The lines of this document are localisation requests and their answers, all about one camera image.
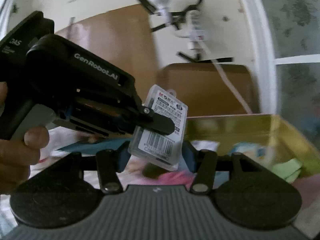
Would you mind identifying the white power strip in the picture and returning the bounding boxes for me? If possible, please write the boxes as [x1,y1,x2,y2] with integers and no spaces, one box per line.
[186,10,208,50]

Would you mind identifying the clear plastic staple box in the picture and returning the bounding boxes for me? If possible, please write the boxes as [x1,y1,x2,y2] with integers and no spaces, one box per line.
[128,85,188,171]

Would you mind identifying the white framed frosted glass door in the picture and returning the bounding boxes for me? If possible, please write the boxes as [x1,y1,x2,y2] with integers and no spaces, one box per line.
[242,0,319,145]

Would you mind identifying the teal blue cloth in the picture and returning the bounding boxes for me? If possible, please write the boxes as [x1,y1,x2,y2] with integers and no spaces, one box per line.
[58,138,132,155]

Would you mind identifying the large brown cardboard sheet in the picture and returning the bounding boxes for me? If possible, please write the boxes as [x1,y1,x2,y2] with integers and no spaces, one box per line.
[56,5,158,101]

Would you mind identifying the light green cloth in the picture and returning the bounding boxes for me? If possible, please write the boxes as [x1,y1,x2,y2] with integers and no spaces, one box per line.
[270,158,302,184]

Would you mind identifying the gold pink tin box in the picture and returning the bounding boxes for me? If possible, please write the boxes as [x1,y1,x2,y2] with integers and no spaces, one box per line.
[184,114,319,177]

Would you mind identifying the person left hand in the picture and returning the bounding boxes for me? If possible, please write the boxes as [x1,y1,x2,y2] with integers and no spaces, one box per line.
[0,81,51,196]

